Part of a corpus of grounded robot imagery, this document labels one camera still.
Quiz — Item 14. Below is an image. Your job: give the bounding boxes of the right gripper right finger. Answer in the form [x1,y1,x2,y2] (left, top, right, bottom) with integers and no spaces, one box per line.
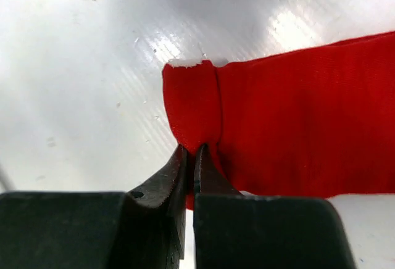
[193,145,356,269]

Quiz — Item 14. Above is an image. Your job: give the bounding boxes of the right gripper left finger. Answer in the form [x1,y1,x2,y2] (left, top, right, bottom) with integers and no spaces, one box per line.
[1,146,187,268]

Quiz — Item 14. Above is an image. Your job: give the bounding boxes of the red sock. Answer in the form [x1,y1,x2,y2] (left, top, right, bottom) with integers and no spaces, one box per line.
[162,32,394,197]

